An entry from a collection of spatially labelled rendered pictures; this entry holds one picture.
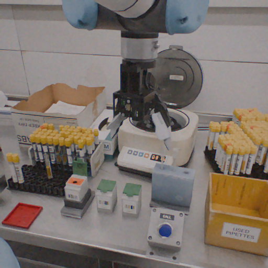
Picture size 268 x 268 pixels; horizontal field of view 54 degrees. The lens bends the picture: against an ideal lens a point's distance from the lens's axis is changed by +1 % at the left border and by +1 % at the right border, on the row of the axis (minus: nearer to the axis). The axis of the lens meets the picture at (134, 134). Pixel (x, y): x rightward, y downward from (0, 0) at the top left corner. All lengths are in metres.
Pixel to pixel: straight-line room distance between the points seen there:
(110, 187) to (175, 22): 0.44
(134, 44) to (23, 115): 0.54
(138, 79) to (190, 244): 0.37
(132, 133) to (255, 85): 0.53
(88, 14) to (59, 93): 0.78
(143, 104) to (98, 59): 0.64
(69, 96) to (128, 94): 0.66
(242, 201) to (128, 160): 0.33
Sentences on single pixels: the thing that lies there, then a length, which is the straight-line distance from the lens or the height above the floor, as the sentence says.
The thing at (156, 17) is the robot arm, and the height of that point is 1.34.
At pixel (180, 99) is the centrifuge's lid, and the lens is 1.03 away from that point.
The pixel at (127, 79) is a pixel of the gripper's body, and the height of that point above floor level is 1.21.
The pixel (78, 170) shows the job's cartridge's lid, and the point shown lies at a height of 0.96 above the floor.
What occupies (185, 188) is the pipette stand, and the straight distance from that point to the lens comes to 0.67.
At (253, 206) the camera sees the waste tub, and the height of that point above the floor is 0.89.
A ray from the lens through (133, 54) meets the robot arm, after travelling 0.53.
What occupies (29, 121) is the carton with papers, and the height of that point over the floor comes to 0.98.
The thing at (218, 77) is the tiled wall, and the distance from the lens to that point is 1.08.
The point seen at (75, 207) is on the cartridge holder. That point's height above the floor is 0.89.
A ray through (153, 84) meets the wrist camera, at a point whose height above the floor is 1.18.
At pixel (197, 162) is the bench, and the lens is 0.89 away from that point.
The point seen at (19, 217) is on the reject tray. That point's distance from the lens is 0.74.
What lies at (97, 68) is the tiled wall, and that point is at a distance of 1.15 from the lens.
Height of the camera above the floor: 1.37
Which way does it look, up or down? 28 degrees down
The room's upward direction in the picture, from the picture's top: straight up
